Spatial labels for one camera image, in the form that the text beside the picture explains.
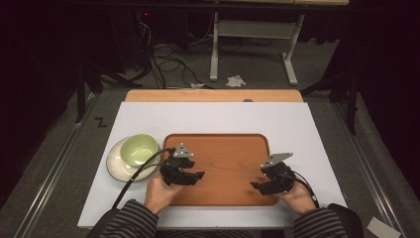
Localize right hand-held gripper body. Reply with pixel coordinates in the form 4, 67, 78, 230
260, 152, 297, 196

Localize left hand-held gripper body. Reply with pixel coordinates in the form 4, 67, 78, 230
159, 142, 196, 186

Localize person's right hand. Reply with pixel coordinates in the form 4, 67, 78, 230
272, 179, 318, 216

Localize person's left hand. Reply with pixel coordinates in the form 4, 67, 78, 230
144, 173, 186, 216

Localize wooden tray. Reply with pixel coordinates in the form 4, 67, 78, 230
161, 133, 280, 207

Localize green bowl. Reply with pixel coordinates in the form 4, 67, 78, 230
119, 133, 159, 168

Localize white table mat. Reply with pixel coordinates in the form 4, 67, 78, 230
76, 101, 349, 230

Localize white ribbed plate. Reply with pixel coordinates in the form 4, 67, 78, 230
105, 135, 163, 183

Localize wooden table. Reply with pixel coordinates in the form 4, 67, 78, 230
125, 88, 304, 103

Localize large crumpled white paper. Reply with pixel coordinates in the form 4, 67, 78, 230
225, 74, 248, 88

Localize black metal stand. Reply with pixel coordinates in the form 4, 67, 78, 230
299, 70, 361, 136

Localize flat white paper sheet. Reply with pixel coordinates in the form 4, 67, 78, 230
366, 216, 402, 238

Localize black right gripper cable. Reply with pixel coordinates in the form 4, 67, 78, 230
287, 170, 321, 209

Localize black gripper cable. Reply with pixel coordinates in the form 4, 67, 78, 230
111, 147, 176, 210
287, 170, 321, 209

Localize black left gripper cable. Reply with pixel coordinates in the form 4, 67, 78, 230
111, 147, 176, 210

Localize metal floor rail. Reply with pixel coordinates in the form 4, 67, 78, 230
13, 93, 97, 238
331, 102, 407, 238

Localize black floor cables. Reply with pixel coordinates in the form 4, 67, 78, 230
133, 19, 216, 90

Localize white desk frame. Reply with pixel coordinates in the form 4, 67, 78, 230
209, 11, 305, 86

